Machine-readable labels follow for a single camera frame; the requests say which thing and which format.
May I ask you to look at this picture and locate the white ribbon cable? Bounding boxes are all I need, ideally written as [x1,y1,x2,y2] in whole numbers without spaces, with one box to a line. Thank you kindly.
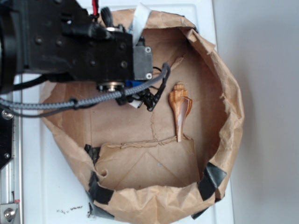
[128,2,153,44]

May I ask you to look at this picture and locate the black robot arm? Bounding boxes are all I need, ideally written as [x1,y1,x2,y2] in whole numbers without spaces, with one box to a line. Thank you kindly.
[0,0,153,94]

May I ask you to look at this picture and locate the black mounting bracket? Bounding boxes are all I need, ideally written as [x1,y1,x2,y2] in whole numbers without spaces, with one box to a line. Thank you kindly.
[0,108,14,171]

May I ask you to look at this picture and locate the red wire bundle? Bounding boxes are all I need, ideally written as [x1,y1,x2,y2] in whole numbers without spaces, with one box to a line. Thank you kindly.
[91,0,100,17]

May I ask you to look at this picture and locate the gray braided cable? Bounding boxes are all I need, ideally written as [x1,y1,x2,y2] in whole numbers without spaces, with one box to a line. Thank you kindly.
[0,62,171,110]

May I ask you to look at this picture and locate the brown paper bag tray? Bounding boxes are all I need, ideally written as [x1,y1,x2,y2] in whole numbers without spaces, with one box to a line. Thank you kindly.
[43,11,244,224]

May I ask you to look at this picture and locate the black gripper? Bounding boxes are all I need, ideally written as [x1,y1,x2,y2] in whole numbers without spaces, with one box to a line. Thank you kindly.
[59,15,153,89]

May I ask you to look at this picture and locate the aluminum frame rail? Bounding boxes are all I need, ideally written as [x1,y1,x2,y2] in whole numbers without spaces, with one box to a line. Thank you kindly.
[0,92,24,224]

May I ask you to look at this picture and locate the brown spiral seashell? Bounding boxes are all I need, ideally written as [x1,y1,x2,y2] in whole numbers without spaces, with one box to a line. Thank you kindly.
[169,81,192,142]

